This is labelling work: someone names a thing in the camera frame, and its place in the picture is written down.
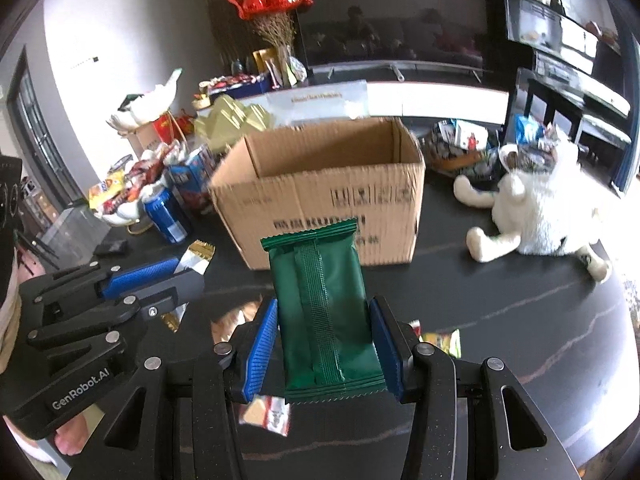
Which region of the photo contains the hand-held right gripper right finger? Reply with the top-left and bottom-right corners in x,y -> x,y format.
370,296 -> 581,480

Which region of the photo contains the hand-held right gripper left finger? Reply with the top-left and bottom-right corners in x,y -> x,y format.
67,297 -> 279,480

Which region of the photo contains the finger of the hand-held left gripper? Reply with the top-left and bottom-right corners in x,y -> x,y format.
19,257 -> 182,311
26,272 -> 207,361

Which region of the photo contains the gold and white snack packet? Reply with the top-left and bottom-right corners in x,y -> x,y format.
162,240 -> 217,333

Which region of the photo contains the red and white cracker packet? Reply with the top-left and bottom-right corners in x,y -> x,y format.
238,394 -> 292,437

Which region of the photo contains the brown cardboard box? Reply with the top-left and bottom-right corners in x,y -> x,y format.
207,116 -> 427,271

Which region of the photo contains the person's left forearm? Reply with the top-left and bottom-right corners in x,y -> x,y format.
0,260 -> 32,376

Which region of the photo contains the basket of snacks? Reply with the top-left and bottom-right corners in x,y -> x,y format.
424,119 -> 502,179

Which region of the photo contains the yellow green snack packet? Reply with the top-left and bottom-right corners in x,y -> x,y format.
410,320 -> 463,359

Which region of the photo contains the blue drink can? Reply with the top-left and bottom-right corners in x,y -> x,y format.
142,187 -> 194,245

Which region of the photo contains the clear plastic box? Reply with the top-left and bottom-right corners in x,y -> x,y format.
39,204 -> 112,267

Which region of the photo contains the small open cardboard box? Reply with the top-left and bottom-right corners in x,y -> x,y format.
127,124 -> 167,162

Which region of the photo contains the white swan tray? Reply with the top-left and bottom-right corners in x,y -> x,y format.
106,69 -> 182,137

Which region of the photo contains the gold crumpled bag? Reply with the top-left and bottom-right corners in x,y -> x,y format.
194,94 -> 277,154

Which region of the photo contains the white plush toy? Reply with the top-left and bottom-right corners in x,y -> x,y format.
453,137 -> 613,283

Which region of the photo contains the white television cabinet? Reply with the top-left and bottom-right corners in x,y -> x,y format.
265,79 -> 508,127

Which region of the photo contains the blue snack bag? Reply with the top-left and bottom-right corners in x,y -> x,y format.
514,114 -> 549,147

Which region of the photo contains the dried flower bouquet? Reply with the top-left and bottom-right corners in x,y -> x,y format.
251,10 -> 302,87

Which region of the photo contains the piano bench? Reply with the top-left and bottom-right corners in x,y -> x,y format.
574,114 -> 634,162

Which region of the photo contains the black television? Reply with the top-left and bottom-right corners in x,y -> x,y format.
289,0 -> 502,84

